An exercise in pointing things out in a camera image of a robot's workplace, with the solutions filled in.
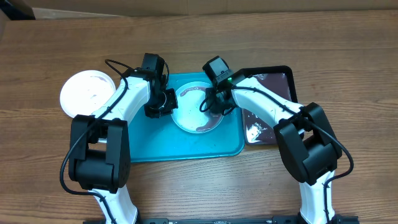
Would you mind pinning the light blue plate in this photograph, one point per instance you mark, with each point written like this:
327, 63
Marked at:
188, 115

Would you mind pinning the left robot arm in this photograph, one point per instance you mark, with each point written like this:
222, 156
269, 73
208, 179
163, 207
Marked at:
99, 156

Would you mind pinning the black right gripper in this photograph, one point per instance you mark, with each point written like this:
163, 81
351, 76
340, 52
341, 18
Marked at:
212, 106

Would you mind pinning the cardboard backdrop panel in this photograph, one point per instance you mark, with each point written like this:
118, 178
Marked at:
204, 7

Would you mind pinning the white plate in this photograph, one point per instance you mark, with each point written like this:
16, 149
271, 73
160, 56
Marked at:
86, 92

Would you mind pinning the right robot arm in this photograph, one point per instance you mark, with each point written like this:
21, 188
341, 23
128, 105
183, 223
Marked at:
307, 144

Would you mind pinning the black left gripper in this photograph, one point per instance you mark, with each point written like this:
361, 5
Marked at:
172, 103

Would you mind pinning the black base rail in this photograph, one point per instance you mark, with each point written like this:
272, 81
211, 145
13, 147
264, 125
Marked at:
283, 219

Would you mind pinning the teal plastic tray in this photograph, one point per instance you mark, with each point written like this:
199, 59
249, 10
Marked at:
161, 139

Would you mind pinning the black tray with water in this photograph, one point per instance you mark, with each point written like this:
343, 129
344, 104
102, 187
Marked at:
256, 131

